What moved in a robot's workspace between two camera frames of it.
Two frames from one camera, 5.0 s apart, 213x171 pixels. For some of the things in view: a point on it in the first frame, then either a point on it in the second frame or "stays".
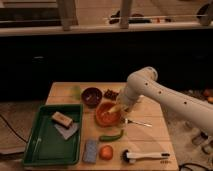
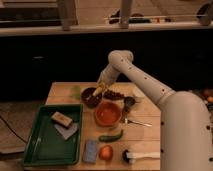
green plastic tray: (45, 145) stays
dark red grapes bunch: (110, 94) stays
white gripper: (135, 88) → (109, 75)
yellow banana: (115, 108) → (98, 89)
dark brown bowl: (91, 97) stays
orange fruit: (106, 152) stays
